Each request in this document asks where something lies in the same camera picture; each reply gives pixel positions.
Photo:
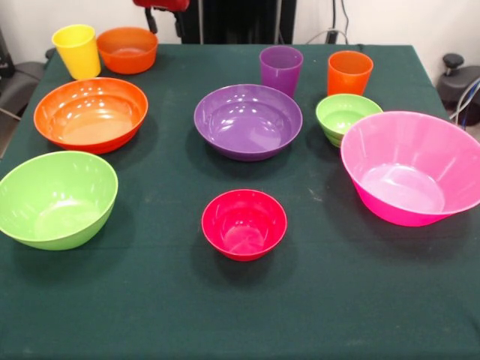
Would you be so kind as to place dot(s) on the black power adapter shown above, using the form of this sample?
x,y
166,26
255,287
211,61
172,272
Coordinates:
x,y
332,36

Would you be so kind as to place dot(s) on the large green plastic bowl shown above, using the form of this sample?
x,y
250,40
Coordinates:
x,y
56,198

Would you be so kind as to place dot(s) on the orange plastic cup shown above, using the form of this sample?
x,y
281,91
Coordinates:
x,y
348,78

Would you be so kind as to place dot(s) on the large orange plastic bowl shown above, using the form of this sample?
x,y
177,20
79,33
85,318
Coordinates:
x,y
90,116

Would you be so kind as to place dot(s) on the dark green tablecloth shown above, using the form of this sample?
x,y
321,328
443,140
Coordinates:
x,y
240,300

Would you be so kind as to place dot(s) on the purple plastic bowl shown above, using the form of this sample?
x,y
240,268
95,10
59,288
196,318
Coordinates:
x,y
247,127

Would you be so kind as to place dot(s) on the small green plastic bowl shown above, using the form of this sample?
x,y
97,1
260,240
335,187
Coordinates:
x,y
341,116

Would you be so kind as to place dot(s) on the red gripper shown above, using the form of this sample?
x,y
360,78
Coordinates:
x,y
161,3

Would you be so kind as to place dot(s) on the small red plastic bowl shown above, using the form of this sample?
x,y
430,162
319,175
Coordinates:
x,y
243,228

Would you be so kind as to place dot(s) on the small orange plastic bowl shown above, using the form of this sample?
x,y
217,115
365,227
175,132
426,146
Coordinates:
x,y
127,54

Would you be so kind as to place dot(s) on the yellow plastic cup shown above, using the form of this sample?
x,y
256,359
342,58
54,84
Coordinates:
x,y
77,56

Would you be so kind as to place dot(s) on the purple plastic cup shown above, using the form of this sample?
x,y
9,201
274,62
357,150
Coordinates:
x,y
281,69

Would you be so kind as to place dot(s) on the large pink plastic bowl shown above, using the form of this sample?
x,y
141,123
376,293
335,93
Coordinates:
x,y
405,168

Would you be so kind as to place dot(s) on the grey office chair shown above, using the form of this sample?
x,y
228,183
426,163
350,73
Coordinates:
x,y
22,80

